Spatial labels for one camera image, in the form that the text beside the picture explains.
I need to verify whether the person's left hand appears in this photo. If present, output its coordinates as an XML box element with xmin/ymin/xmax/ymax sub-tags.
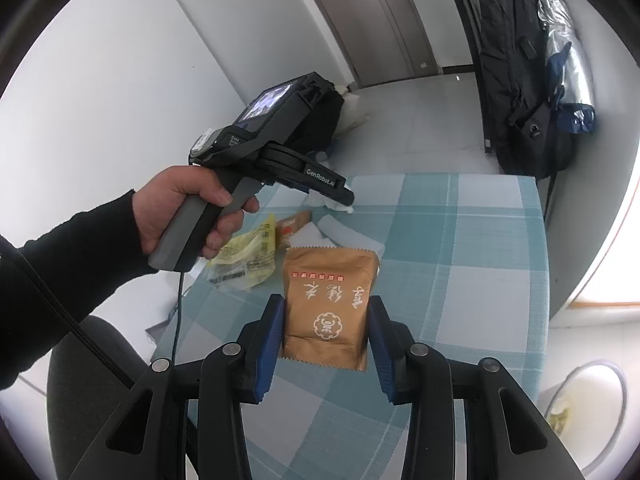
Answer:
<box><xmin>132</xmin><ymin>165</ymin><xmax>261</xmax><ymax>262</ymax></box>

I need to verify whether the black door frame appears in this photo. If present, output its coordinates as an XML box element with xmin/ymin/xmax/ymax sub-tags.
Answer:
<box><xmin>438</xmin><ymin>0</ymin><xmax>483</xmax><ymax>69</ymax></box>

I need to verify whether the blue checkered tablecloth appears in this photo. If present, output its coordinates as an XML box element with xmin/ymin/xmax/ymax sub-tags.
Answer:
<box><xmin>152</xmin><ymin>172</ymin><xmax>551</xmax><ymax>480</ymax></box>

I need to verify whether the yellow clear plastic wrapper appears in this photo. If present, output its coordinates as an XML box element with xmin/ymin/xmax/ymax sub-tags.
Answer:
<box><xmin>207</xmin><ymin>212</ymin><xmax>278</xmax><ymax>291</ymax></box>

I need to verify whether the silver folded umbrella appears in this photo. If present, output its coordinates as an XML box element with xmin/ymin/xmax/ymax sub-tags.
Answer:
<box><xmin>536</xmin><ymin>0</ymin><xmax>598</xmax><ymax>136</ymax></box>

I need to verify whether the thin black cable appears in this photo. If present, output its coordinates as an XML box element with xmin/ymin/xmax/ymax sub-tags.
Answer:
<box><xmin>169</xmin><ymin>269</ymin><xmax>185</xmax><ymax>362</ymax></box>

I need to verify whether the white paper napkin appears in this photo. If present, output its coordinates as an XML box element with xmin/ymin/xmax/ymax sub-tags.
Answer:
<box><xmin>287</xmin><ymin>215</ymin><xmax>386</xmax><ymax>262</ymax></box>

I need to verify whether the grey chair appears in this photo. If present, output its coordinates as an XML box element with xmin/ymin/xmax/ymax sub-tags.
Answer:
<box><xmin>47</xmin><ymin>315</ymin><xmax>157</xmax><ymax>480</ymax></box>

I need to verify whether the white plastic bag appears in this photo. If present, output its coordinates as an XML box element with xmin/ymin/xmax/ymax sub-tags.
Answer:
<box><xmin>335</xmin><ymin>85</ymin><xmax>371</xmax><ymax>133</ymax></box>

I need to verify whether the person's left forearm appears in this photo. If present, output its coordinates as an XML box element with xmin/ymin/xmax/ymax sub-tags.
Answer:
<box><xmin>0</xmin><ymin>189</ymin><xmax>160</xmax><ymax>392</ymax></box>

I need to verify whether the grey door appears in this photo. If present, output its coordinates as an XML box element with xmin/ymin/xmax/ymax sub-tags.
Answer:
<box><xmin>290</xmin><ymin>0</ymin><xmax>442</xmax><ymax>89</ymax></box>

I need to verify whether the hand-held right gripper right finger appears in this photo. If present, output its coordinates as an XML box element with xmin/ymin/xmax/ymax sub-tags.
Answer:
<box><xmin>367</xmin><ymin>296</ymin><xmax>586</xmax><ymax>480</ymax></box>

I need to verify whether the black backpack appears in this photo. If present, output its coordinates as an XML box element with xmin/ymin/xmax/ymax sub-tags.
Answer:
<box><xmin>475</xmin><ymin>0</ymin><xmax>576</xmax><ymax>181</ymax></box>

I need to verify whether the braided black cable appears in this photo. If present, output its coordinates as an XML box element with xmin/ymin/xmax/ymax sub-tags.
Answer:
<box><xmin>0</xmin><ymin>235</ymin><xmax>137</xmax><ymax>391</ymax></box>

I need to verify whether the white waste bin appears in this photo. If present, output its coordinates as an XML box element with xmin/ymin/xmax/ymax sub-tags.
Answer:
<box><xmin>542</xmin><ymin>360</ymin><xmax>629</xmax><ymax>452</ymax></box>

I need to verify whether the white tissue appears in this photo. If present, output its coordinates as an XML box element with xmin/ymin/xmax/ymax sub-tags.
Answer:
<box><xmin>302</xmin><ymin>187</ymin><xmax>353</xmax><ymax>214</ymax></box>

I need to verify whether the brown packet with round emblem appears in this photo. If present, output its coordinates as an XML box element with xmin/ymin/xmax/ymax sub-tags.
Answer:
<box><xmin>281</xmin><ymin>246</ymin><xmax>381</xmax><ymax>372</ymax></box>

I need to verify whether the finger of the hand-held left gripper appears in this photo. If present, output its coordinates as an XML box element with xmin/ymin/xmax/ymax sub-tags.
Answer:
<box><xmin>312</xmin><ymin>184</ymin><xmax>357</xmax><ymax>214</ymax></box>

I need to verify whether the brown packet with red heart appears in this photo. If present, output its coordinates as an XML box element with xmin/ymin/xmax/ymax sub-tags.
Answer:
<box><xmin>275</xmin><ymin>210</ymin><xmax>313</xmax><ymax>249</ymax></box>

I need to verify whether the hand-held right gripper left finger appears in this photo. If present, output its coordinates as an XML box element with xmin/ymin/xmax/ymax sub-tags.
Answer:
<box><xmin>67</xmin><ymin>294</ymin><xmax>287</xmax><ymax>480</ymax></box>

